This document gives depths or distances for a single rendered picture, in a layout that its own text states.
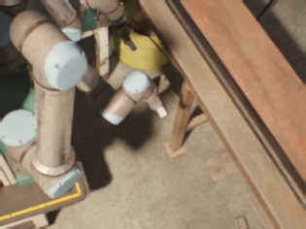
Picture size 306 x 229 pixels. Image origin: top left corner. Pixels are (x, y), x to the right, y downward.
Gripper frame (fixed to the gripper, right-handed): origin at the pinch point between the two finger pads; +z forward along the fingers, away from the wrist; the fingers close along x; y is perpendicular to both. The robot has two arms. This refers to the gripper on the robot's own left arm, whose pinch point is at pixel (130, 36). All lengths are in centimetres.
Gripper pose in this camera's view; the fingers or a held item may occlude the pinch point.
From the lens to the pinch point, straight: 219.7
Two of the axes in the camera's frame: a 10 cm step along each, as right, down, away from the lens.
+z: 3.5, 4.7, 8.1
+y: 9.2, -3.5, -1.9
